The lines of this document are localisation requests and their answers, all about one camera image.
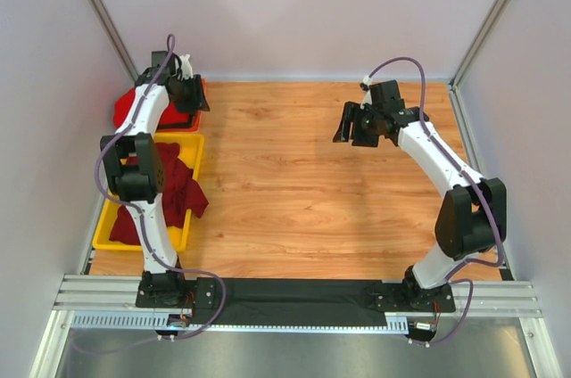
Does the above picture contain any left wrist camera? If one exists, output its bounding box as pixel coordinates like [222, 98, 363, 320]
[151, 51, 194, 79]

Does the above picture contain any black cloth strip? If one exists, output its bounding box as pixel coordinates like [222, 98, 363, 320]
[193, 278, 387, 325]

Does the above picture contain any left aluminium corner post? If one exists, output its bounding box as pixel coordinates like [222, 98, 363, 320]
[87, 0, 138, 81]

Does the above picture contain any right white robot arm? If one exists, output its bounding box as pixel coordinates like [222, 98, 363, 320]
[333, 78, 507, 306]

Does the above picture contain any folded black t shirt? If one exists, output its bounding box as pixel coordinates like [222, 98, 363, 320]
[158, 115, 198, 130]

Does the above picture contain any slotted grey cable duct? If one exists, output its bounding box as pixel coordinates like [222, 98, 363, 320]
[70, 311, 409, 334]

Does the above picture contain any bright red t shirt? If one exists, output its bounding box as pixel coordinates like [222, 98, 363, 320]
[112, 88, 193, 129]

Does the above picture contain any yellow plastic bin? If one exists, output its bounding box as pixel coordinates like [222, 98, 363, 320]
[93, 132, 205, 251]

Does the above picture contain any aluminium corner post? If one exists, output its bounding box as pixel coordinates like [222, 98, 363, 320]
[87, 0, 138, 81]
[449, 0, 510, 90]

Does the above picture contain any dark red t shirt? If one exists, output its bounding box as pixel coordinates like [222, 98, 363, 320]
[108, 143, 209, 251]

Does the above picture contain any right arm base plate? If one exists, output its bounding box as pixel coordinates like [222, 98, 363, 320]
[363, 281, 456, 313]

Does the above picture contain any right aluminium corner post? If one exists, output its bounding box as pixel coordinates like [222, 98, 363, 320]
[449, 0, 510, 90]

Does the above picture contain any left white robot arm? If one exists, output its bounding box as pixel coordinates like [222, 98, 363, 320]
[95, 51, 211, 300]

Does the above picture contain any aluminium front rail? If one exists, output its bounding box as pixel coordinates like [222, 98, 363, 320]
[53, 275, 542, 318]

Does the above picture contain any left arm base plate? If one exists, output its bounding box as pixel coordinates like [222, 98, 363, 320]
[135, 277, 222, 310]

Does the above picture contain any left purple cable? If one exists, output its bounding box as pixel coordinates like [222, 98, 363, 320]
[70, 33, 228, 355]

